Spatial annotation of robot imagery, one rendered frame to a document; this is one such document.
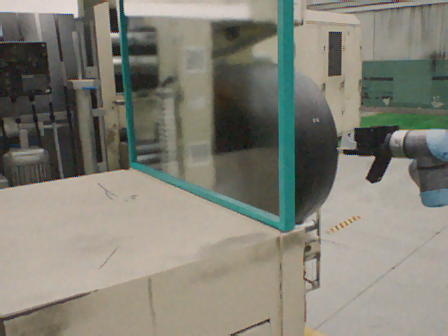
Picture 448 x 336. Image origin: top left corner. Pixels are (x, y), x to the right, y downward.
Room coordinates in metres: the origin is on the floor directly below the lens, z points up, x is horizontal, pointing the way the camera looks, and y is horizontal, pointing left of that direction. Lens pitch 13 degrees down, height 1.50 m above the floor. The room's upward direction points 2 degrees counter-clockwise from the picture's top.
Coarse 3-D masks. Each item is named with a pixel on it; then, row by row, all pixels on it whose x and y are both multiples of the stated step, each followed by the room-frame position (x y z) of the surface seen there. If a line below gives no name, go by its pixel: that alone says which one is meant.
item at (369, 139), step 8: (360, 128) 1.29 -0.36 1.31; (368, 128) 1.26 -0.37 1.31; (376, 128) 1.28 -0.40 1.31; (384, 128) 1.26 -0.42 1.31; (392, 128) 1.23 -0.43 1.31; (360, 136) 1.29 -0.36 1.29; (368, 136) 1.26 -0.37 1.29; (376, 136) 1.26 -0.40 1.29; (384, 136) 1.24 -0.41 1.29; (360, 144) 1.29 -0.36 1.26; (368, 144) 1.26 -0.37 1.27; (376, 144) 1.27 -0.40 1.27; (384, 144) 1.23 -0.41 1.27; (368, 152) 1.26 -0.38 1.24; (376, 152) 1.26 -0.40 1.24
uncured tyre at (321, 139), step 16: (304, 80) 1.58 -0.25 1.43; (304, 96) 1.51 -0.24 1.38; (320, 96) 1.55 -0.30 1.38; (304, 112) 1.47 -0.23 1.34; (320, 112) 1.50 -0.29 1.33; (304, 128) 1.44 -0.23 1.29; (320, 128) 1.48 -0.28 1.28; (304, 144) 1.42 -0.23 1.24; (320, 144) 1.46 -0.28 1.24; (336, 144) 1.50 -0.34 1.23; (304, 160) 1.42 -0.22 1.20; (320, 160) 1.45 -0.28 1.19; (336, 160) 1.50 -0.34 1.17; (304, 176) 1.42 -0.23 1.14; (320, 176) 1.46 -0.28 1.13; (304, 192) 1.44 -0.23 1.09; (320, 192) 1.49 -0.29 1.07; (304, 208) 1.49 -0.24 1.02
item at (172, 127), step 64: (128, 0) 1.03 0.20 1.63; (192, 0) 0.81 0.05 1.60; (256, 0) 0.66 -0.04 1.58; (128, 64) 1.05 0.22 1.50; (192, 64) 0.81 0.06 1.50; (256, 64) 0.67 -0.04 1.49; (128, 128) 1.06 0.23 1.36; (192, 128) 0.82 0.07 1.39; (256, 128) 0.67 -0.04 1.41; (192, 192) 0.82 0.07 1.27; (256, 192) 0.67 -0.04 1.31
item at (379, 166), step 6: (384, 150) 1.24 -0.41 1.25; (378, 156) 1.25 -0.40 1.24; (384, 156) 1.24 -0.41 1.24; (378, 162) 1.25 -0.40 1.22; (384, 162) 1.25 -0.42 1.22; (372, 168) 1.26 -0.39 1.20; (378, 168) 1.25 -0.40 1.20; (384, 168) 1.27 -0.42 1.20; (372, 174) 1.26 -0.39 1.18; (378, 174) 1.26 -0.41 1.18; (372, 180) 1.26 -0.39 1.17; (378, 180) 1.27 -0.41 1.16
